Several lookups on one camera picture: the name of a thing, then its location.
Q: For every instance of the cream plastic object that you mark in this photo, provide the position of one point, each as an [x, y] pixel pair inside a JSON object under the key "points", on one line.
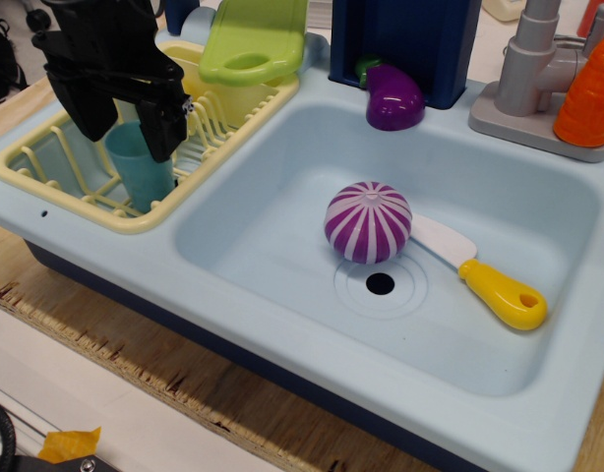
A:
{"points": [[504, 11]]}

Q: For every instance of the orange toy carrot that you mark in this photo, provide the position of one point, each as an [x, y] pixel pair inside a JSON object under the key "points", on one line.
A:
{"points": [[580, 121]]}

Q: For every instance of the yellow tape piece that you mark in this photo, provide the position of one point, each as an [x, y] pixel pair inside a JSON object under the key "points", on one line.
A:
{"points": [[64, 446]]}

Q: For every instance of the grey toy faucet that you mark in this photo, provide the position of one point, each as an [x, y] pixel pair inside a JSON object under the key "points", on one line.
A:
{"points": [[523, 105]]}

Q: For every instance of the teal plastic cup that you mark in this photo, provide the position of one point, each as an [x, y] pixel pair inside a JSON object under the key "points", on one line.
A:
{"points": [[145, 180]]}

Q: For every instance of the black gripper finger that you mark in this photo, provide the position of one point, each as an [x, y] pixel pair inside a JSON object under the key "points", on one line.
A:
{"points": [[92, 111], [164, 124]]}

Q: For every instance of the purple striped toy onion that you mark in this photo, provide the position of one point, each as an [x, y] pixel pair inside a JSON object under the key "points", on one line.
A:
{"points": [[368, 222]]}

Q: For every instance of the pale yellow drying rack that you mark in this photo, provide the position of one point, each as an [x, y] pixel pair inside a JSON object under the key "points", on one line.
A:
{"points": [[55, 162]]}

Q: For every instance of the green plastic cutting board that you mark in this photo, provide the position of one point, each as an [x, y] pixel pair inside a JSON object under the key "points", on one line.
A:
{"points": [[254, 42]]}

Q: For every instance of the purple toy eggplant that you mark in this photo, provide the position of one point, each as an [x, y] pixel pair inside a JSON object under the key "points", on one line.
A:
{"points": [[395, 102]]}

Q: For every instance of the toy knife yellow handle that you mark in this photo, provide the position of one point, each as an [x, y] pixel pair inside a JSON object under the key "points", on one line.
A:
{"points": [[514, 303]]}

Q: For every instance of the light blue toy sink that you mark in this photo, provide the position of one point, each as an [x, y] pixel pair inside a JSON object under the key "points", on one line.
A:
{"points": [[245, 259]]}

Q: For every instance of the red plastic object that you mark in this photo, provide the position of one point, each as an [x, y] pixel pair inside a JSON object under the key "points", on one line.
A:
{"points": [[587, 19]]}

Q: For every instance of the dark blue plastic box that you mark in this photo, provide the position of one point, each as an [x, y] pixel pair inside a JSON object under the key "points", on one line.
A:
{"points": [[431, 41]]}

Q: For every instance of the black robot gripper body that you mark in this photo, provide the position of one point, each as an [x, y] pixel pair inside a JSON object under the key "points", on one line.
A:
{"points": [[103, 50]]}

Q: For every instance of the black bag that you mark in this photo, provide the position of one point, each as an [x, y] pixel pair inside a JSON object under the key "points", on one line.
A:
{"points": [[12, 76]]}

